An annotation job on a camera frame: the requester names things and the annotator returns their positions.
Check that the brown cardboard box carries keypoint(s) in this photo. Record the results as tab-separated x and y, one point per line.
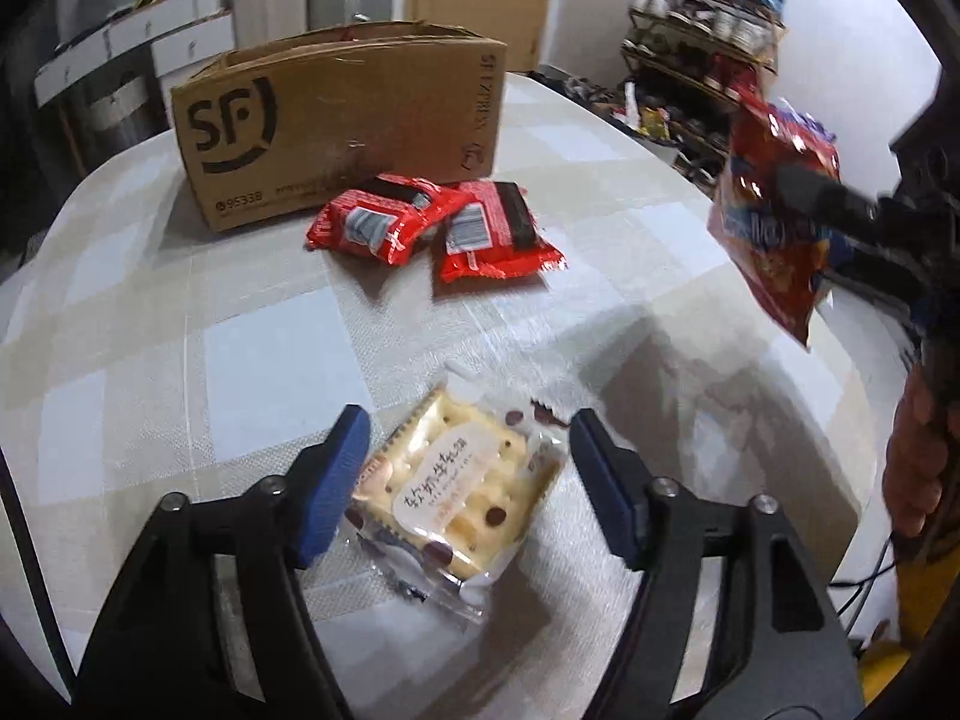
330	120

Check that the person's right hand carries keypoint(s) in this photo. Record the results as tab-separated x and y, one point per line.
915	457

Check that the cracker packet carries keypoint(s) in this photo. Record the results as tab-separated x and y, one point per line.
450	480

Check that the white suitcase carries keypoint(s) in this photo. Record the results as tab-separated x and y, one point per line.
266	0

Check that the red and black snack packet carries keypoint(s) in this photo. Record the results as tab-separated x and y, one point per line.
495	232
382	221

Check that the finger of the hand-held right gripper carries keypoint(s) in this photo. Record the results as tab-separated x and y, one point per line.
825	199

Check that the wooden shoe rack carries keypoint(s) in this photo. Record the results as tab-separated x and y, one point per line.
705	86

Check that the large red snack bag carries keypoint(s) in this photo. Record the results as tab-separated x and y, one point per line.
757	262

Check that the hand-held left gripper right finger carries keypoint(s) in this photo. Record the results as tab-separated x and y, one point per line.
604	495

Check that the wooden door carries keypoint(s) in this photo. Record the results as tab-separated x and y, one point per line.
487	0

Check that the white drawer desk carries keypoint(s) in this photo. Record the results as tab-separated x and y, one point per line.
135	30

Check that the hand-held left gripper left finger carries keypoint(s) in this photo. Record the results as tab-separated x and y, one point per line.
334	495

